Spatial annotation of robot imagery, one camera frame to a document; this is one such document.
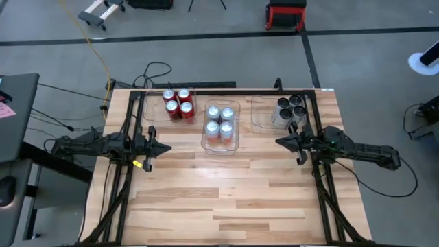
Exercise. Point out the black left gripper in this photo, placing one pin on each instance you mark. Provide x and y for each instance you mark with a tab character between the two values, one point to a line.
142	147

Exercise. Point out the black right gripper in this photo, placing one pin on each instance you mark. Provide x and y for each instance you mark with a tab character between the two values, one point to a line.
308	144

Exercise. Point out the red can silver lid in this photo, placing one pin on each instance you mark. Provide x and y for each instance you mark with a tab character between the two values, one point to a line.
184	93
168	94
172	107
187	109

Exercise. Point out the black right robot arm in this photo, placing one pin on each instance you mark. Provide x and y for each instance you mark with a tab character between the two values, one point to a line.
370	152

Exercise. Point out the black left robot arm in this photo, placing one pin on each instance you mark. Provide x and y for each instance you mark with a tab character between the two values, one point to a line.
85	147

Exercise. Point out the yellow tape tag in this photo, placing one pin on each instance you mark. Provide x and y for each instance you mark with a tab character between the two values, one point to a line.
137	164

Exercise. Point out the wide clear plastic bin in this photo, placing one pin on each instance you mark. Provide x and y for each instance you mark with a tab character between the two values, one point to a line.
262	116
152	109

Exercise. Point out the narrow clear plastic bin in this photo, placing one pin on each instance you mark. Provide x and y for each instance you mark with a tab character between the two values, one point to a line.
219	149

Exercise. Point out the black floor adapter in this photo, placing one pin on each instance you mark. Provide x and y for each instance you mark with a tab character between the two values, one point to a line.
110	84

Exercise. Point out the red stool black cushion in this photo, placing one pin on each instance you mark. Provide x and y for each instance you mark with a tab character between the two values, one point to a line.
286	5

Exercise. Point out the black floor equipment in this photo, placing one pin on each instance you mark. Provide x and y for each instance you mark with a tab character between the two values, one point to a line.
430	111

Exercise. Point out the black equipment case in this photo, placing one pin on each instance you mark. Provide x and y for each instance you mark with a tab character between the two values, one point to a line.
151	3

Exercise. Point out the black desk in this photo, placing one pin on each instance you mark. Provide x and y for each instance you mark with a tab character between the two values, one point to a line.
17	116

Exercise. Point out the black tripod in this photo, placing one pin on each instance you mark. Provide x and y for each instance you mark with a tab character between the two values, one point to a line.
190	5

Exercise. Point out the white round stand base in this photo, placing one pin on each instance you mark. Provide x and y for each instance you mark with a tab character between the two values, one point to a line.
415	63

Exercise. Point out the wheeled dolly cart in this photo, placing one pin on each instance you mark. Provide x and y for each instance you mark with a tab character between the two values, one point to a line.
92	17

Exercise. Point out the pink paper note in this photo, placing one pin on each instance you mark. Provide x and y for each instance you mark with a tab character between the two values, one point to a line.
6	110

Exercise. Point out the black computer mouse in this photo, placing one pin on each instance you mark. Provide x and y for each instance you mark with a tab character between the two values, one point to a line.
7	190

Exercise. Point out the black desk gadget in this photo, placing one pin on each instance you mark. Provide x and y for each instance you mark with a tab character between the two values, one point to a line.
5	96

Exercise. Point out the dark grey side desk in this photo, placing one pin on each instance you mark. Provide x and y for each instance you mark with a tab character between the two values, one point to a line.
13	226

